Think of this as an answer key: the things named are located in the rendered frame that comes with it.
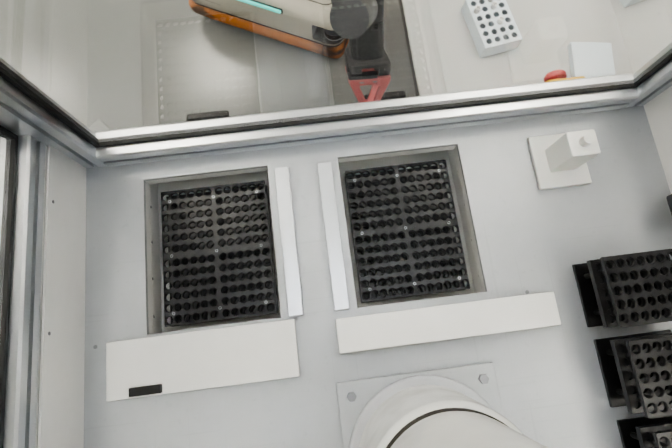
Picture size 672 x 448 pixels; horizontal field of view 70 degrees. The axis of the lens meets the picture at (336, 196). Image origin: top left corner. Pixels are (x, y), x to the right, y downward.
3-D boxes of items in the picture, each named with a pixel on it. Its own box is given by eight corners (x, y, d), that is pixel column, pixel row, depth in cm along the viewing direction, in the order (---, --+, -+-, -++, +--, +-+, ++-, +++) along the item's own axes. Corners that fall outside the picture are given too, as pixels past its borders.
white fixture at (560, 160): (526, 138, 80) (552, 113, 70) (576, 133, 80) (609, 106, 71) (538, 190, 78) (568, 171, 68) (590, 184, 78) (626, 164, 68)
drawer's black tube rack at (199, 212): (172, 201, 88) (160, 192, 82) (269, 190, 89) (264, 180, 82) (177, 326, 82) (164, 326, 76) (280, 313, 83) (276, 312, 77)
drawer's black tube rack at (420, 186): (344, 181, 89) (344, 170, 83) (437, 170, 90) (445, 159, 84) (360, 303, 84) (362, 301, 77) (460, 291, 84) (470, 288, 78)
